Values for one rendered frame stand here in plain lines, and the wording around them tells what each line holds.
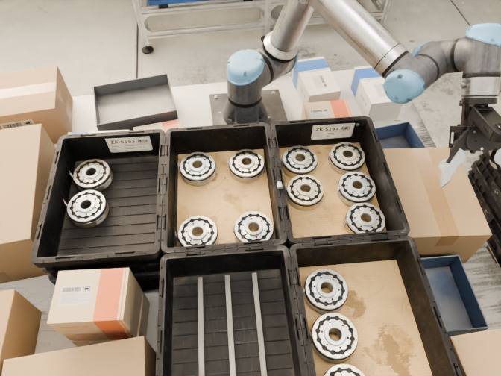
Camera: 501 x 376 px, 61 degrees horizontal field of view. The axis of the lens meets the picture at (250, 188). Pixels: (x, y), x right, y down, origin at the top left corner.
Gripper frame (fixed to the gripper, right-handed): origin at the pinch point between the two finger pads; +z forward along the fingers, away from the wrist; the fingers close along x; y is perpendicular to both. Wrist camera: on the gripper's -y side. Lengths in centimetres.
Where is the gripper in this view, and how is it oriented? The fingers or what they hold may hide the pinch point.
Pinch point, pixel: (476, 188)
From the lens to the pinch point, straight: 107.7
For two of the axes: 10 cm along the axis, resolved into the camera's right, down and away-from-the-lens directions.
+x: -10.0, 0.0, -0.2
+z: 0.0, 9.8, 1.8
